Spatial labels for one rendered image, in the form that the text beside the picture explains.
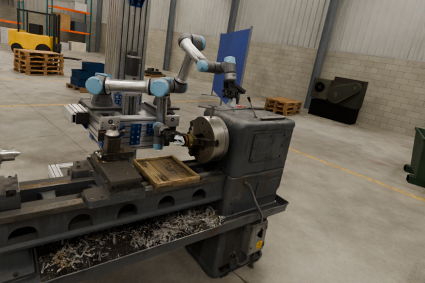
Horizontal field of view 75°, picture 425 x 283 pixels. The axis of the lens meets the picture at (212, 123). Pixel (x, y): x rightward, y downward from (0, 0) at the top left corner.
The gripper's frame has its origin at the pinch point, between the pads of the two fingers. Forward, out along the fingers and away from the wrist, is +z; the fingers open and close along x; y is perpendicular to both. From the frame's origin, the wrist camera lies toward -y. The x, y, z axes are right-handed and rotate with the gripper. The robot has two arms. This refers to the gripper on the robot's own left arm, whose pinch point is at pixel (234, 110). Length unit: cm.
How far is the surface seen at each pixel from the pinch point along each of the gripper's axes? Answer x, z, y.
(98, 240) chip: -22, 70, 85
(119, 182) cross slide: -1, 36, 79
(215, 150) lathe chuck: -1.1, 25.6, 17.1
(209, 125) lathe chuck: -5.0, 9.6, 18.3
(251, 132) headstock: 6.8, 16.1, -8.2
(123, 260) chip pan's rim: -4, 77, 79
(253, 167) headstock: -1.6, 41.2, -17.3
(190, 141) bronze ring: -11.3, 19.2, 28.9
